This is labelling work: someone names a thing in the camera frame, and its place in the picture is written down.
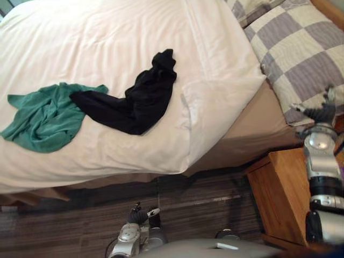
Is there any green cloth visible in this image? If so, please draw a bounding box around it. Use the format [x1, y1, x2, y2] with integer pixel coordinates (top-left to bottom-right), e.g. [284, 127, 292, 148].
[1, 82, 110, 154]

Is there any wooden nightstand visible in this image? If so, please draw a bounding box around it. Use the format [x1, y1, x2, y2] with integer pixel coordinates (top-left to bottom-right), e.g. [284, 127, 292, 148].
[246, 147, 317, 250]

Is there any silver robot body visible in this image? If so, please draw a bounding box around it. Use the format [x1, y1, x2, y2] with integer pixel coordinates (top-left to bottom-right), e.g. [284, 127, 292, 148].
[134, 228, 285, 258]

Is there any black cloth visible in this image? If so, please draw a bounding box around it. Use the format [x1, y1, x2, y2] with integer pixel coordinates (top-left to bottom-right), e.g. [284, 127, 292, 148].
[69, 48, 178, 136]

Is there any checkered purple cream pillow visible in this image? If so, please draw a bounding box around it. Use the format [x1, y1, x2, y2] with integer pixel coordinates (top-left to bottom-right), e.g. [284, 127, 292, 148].
[225, 0, 344, 127]

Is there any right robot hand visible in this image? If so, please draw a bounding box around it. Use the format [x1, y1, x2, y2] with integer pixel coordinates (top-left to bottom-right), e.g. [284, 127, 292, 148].
[289, 84, 344, 127]

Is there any wooden bed frame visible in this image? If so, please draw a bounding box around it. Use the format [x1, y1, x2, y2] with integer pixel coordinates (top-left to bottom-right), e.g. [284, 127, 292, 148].
[309, 0, 344, 32]

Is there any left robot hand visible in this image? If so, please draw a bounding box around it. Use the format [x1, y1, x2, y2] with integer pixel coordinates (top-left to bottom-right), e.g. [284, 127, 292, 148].
[128, 201, 161, 224]

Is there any tan mattress sheet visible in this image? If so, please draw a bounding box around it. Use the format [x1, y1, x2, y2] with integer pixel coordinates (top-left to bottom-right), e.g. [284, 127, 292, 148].
[0, 80, 304, 207]

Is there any white duvet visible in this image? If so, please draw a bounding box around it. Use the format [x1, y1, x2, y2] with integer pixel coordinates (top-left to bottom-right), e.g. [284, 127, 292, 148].
[0, 0, 267, 195]

